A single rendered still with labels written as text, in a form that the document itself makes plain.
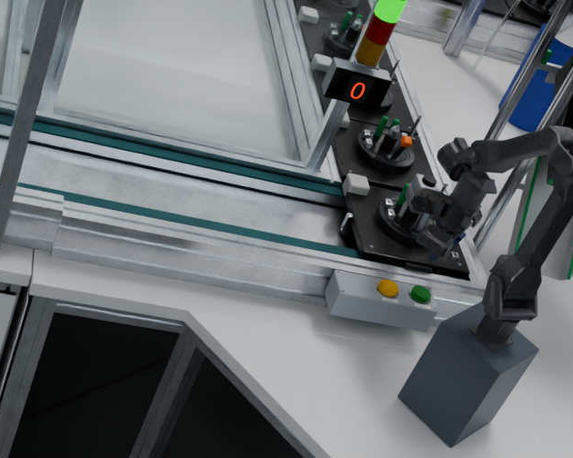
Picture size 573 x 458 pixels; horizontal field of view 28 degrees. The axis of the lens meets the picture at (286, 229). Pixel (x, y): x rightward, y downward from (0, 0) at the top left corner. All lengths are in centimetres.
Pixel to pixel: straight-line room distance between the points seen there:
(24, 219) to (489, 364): 87
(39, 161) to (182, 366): 49
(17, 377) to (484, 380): 88
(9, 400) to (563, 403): 110
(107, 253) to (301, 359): 41
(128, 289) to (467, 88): 152
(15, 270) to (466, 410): 84
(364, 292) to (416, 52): 135
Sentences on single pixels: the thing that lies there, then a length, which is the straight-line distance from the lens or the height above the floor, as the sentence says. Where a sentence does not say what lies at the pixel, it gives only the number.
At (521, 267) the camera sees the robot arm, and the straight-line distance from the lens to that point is 199.
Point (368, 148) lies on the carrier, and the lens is 256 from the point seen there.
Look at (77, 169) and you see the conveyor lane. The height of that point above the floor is 92.
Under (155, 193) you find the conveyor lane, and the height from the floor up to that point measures 92.
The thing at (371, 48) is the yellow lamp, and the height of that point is 130.
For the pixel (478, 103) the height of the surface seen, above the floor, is 86.
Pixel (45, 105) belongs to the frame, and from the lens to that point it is 233.
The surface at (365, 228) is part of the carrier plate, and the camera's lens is 234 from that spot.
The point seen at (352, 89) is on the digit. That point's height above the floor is 120.
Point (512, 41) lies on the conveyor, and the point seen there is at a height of 91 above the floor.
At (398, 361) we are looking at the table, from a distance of 225.
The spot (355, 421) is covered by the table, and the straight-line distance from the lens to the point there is 208.
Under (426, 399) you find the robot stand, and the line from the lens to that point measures 213.
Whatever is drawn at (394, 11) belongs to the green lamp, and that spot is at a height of 139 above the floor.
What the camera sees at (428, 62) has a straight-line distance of 339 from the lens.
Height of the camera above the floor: 224
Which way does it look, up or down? 34 degrees down
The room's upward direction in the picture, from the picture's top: 24 degrees clockwise
